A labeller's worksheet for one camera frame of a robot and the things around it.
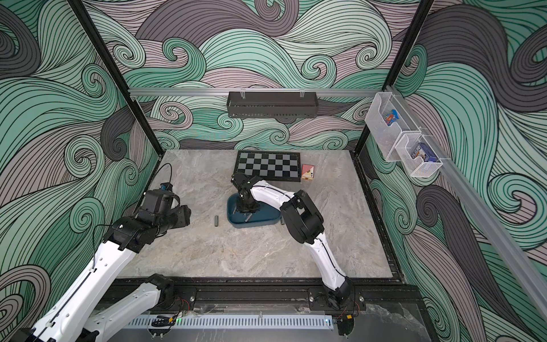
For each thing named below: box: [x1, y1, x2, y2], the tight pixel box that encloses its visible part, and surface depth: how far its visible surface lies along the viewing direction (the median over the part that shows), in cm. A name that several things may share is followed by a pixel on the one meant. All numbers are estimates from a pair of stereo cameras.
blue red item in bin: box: [383, 109, 400, 127], surface depth 85 cm
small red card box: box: [301, 163, 315, 181], surface depth 112 cm
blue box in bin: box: [418, 142, 437, 163], surface depth 65 cm
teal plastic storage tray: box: [226, 193, 282, 228], surface depth 94 cm
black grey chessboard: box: [233, 150, 302, 182], surface depth 113 cm
